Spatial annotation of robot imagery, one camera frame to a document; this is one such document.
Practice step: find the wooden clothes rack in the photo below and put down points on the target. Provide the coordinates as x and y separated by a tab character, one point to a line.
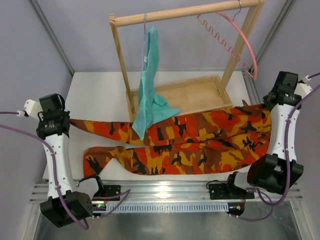
203	93

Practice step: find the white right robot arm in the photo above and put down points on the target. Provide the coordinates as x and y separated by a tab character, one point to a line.
277	170

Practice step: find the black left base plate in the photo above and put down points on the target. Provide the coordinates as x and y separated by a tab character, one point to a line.
109	193

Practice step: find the aluminium front rail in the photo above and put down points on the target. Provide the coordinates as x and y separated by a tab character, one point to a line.
160	192

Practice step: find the teal t-shirt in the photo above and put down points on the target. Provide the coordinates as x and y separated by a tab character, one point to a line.
153	108

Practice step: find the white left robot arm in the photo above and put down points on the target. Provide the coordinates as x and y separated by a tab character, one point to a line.
67	202

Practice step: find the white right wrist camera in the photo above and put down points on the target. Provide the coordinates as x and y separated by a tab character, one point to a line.
303	88

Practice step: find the blue wire hanger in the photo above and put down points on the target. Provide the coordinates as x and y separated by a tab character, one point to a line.
144	52

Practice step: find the controller board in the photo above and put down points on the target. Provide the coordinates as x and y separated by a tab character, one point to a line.
99	209
236	210

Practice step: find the left controller board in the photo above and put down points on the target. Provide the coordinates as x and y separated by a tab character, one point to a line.
99	209

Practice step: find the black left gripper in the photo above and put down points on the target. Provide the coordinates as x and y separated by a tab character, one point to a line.
53	126

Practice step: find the right controller board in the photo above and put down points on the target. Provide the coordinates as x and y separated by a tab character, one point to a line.
236	210

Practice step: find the aluminium rail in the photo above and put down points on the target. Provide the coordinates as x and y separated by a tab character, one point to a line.
160	192
252	91

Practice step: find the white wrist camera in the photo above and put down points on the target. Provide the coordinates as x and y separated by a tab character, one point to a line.
31	109
303	88

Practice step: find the aluminium right side rail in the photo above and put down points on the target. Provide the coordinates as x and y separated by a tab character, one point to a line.
252	91

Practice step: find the slotted cable duct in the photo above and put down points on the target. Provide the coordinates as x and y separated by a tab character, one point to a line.
172	207

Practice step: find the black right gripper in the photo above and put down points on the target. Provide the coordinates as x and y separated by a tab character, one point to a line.
279	93

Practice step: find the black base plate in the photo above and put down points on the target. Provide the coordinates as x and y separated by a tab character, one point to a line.
109	193
219	191

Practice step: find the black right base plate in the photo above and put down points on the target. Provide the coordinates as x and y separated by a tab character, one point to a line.
219	191

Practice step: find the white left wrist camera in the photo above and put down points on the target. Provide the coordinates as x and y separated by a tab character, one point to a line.
31	109

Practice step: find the orange camouflage trousers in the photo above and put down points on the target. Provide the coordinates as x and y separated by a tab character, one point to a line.
208	142

